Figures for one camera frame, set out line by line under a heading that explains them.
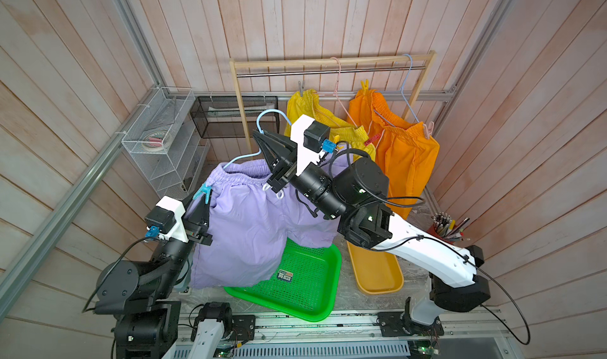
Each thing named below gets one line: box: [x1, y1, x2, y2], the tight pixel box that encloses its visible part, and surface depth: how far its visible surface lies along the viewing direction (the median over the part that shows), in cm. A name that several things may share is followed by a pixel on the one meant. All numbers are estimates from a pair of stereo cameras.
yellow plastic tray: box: [346, 240, 404, 295], surface depth 83 cm
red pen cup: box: [426, 211, 471, 245], surface depth 84 cm
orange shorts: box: [346, 89, 441, 220], surface depth 82 cm
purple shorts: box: [189, 159, 340, 289], surface depth 57 cm
